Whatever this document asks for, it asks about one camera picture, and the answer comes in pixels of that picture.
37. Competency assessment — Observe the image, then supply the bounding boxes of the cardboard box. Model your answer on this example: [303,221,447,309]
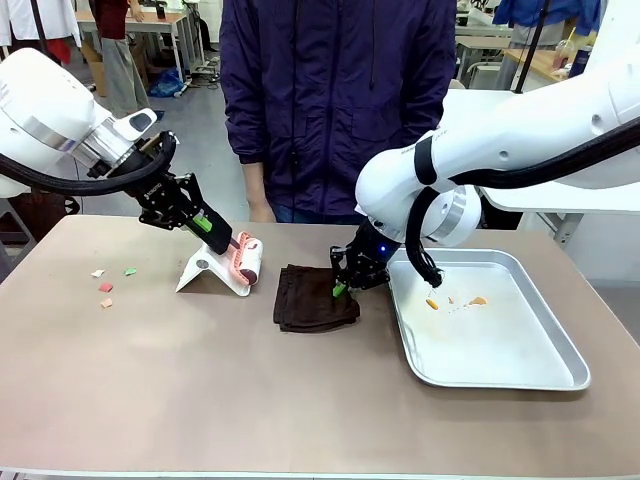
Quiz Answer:
[80,41,109,98]

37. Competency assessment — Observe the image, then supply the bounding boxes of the person in purple jacket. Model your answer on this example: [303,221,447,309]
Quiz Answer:
[219,0,458,218]

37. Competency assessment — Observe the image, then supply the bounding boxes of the clear plastic drink cup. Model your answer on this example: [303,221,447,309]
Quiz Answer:
[553,24,579,72]

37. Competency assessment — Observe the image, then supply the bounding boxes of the person's right hand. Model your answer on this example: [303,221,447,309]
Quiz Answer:
[247,196,278,224]

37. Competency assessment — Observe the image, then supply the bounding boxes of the silver metal tray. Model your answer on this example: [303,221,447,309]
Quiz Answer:
[387,248,593,392]

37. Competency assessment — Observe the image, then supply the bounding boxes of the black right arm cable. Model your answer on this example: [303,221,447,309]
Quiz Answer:
[403,117,640,290]

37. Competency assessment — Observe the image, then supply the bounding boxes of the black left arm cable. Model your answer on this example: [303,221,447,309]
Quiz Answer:
[0,130,179,198]

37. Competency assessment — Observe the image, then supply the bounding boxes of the wooden background table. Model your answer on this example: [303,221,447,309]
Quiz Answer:
[74,7,205,84]

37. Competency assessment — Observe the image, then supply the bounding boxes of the black slanted pole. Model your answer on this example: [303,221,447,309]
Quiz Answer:
[512,0,551,94]

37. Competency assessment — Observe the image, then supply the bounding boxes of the dark blue can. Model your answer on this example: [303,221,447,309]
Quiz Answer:
[568,43,595,80]

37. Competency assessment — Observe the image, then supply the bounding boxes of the blue plastic bag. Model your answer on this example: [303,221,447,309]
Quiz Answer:
[148,66,185,99]

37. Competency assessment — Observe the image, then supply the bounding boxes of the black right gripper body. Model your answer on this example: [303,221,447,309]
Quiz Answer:
[343,218,404,292]

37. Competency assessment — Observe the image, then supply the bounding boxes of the wooden desk with drinks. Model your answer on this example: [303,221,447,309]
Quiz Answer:
[501,46,574,86]

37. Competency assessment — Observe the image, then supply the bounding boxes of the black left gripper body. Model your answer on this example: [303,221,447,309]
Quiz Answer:
[121,149,205,232]

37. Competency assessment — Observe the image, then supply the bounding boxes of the blue jeans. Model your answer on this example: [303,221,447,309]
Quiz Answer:
[271,203,367,226]

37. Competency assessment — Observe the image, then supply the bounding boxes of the background person khaki trousers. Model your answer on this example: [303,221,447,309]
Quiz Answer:
[93,0,152,119]

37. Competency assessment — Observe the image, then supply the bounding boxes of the background person blue jacket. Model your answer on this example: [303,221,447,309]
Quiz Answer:
[491,0,603,37]

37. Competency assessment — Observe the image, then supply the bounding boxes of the dark red cart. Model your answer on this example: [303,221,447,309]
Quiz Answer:
[0,191,81,281]

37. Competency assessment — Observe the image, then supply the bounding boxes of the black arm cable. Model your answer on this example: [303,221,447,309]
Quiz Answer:
[0,130,179,198]
[403,117,640,290]

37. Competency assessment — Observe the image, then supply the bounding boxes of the white hanging coat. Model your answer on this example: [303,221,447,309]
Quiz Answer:
[0,0,83,50]

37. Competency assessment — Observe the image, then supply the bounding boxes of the pink lint roller black handle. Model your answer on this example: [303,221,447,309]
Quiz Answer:
[198,208,265,287]

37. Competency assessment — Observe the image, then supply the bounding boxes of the dark brown cloth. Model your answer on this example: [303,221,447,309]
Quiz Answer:
[272,264,362,334]

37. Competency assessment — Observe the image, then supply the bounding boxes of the white roller stand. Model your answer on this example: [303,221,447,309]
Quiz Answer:
[174,242,253,298]

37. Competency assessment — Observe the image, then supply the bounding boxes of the person's right forearm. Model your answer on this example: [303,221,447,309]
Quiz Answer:
[241,161,269,201]

